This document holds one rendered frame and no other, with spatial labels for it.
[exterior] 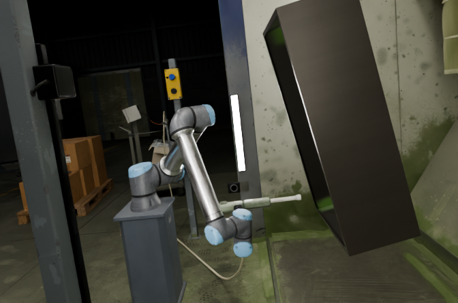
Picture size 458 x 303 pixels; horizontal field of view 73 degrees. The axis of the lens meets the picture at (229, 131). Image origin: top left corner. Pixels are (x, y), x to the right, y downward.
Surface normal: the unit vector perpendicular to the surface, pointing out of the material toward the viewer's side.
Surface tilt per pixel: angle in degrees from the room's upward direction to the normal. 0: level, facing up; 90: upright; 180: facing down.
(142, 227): 90
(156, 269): 90
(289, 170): 90
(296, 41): 90
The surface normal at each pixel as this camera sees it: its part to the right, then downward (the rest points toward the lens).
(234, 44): -0.04, 0.13
